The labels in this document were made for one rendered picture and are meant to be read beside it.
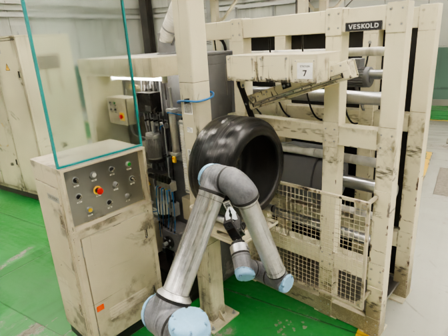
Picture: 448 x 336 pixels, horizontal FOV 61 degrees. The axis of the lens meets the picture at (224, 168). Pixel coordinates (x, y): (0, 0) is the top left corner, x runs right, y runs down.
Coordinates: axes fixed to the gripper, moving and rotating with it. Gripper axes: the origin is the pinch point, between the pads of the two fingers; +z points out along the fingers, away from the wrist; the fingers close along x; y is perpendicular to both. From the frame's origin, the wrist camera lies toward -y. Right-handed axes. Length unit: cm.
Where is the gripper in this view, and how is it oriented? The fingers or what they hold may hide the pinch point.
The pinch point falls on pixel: (229, 208)
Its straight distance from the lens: 197.8
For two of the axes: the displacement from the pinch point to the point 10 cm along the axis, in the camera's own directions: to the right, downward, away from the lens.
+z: -1.8, -8.0, 5.7
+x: 9.2, -3.5, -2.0
